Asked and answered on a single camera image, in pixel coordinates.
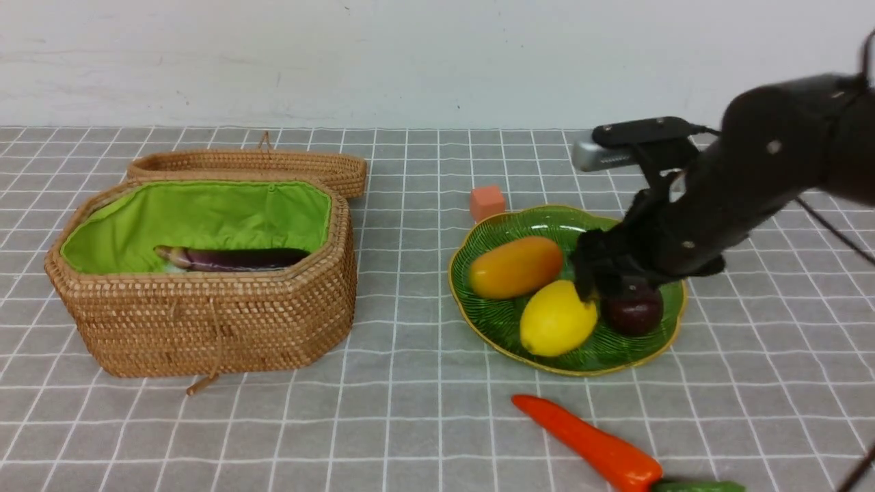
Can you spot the woven rattan basket green lining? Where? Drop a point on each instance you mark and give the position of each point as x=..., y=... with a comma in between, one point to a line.
x=140, y=318

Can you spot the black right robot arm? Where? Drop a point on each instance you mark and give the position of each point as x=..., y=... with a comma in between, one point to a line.
x=775, y=143

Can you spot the small orange cube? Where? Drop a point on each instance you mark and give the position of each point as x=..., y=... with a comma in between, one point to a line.
x=486, y=202

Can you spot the green cucumber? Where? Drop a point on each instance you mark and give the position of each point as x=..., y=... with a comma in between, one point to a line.
x=721, y=486

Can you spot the woven rattan basket lid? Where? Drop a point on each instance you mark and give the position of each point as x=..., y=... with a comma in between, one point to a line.
x=345, y=174

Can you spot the purple eggplant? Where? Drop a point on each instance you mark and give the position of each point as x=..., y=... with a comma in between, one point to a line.
x=230, y=260

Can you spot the green glass leaf plate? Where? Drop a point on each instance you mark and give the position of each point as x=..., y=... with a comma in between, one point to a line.
x=497, y=321

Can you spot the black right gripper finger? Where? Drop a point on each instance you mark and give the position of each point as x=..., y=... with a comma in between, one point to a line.
x=585, y=282
x=636, y=288

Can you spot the yellow lemon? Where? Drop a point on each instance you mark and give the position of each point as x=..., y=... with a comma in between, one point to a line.
x=556, y=321

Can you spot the grey checked tablecloth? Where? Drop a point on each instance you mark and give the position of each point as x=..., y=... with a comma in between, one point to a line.
x=769, y=383

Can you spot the orange yellow mango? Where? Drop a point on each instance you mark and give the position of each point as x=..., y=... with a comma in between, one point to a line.
x=516, y=268

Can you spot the dark purple plum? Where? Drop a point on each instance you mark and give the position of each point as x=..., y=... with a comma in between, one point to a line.
x=634, y=313

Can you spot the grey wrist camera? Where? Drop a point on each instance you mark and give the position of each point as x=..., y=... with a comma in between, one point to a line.
x=588, y=156

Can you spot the orange carrot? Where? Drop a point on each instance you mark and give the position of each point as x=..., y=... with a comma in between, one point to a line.
x=624, y=466

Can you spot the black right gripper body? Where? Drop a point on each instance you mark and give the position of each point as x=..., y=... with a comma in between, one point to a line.
x=677, y=229

